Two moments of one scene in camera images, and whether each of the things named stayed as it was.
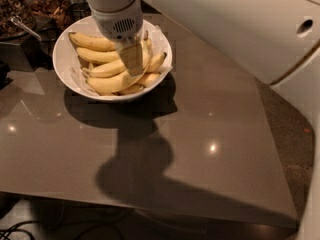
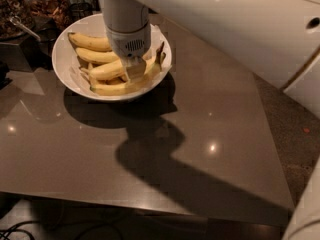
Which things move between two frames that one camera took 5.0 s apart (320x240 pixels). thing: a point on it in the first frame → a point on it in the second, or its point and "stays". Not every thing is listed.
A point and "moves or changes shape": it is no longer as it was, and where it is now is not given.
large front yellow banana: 122,81 moves or changes shape
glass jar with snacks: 14,3 stays
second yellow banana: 97,56 stays
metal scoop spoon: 17,20 stays
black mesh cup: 78,11 stays
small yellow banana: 132,89 → 115,81
